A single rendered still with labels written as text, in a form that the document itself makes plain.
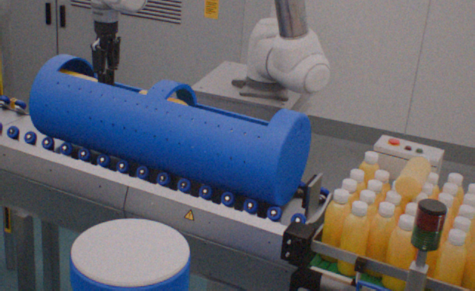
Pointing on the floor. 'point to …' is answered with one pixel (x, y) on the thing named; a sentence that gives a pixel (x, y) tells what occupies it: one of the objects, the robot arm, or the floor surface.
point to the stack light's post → (416, 278)
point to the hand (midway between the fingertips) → (106, 82)
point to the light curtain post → (7, 88)
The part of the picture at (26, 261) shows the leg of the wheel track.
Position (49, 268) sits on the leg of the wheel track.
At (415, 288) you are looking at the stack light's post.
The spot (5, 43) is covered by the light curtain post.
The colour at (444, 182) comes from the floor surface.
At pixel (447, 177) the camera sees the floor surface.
